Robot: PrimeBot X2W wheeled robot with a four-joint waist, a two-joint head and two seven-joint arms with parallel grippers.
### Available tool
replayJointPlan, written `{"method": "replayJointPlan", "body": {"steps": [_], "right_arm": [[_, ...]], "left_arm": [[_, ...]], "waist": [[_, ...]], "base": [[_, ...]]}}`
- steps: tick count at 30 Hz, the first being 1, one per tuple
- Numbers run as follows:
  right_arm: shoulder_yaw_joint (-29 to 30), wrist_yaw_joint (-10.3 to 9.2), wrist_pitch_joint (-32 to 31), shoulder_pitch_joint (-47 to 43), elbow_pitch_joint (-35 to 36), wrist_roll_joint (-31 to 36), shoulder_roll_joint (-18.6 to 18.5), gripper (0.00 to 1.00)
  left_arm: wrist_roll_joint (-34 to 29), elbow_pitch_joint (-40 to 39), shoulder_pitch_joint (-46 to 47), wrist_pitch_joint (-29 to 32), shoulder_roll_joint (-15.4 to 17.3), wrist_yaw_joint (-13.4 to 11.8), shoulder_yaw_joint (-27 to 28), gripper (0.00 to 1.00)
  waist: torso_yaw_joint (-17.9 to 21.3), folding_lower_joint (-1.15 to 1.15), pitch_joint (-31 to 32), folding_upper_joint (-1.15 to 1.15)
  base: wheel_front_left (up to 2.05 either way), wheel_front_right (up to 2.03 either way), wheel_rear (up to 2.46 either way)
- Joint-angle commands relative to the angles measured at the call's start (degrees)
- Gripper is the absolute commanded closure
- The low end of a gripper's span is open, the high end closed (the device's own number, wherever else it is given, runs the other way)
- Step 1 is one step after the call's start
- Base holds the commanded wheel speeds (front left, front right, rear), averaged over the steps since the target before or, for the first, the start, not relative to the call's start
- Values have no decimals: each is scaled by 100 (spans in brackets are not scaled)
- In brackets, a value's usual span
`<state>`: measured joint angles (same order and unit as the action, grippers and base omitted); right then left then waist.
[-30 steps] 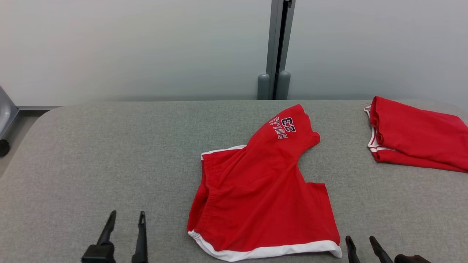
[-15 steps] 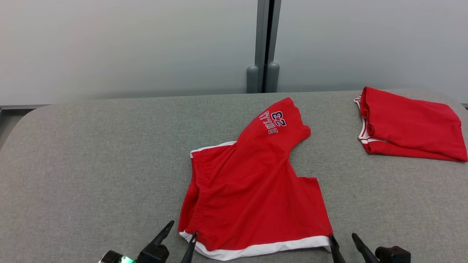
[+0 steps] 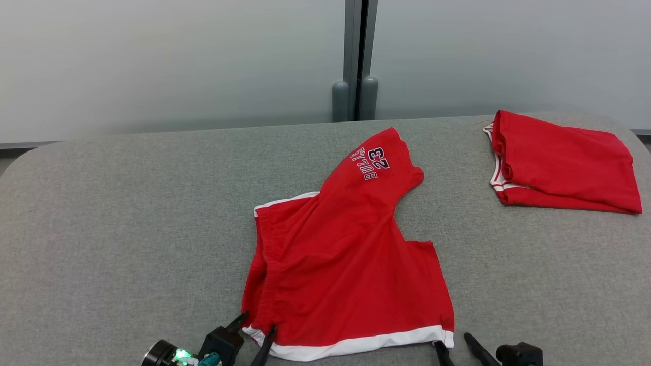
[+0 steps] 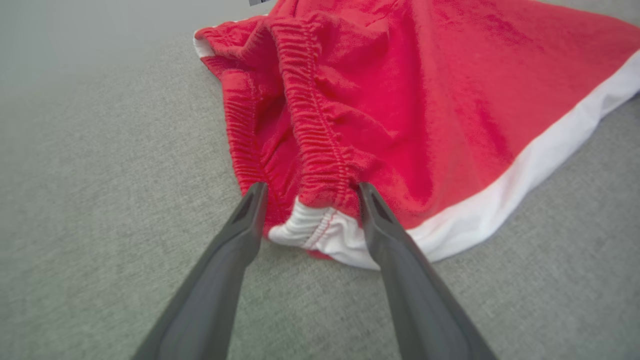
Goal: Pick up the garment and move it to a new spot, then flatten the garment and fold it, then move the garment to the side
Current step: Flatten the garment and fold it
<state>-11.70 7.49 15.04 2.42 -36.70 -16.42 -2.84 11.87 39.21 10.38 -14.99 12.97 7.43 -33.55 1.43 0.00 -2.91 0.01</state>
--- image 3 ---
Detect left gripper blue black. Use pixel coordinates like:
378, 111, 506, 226
141, 311, 277, 366

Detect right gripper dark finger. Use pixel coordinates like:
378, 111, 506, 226
433, 341, 455, 366
464, 332, 501, 366

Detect red shorts white stripe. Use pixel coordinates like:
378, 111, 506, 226
241, 127, 455, 362

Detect red basketball jersey white sleeves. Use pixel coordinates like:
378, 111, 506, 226
483, 110, 643, 215

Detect left arm cable teal plug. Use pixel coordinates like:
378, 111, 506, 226
178, 353, 222, 366

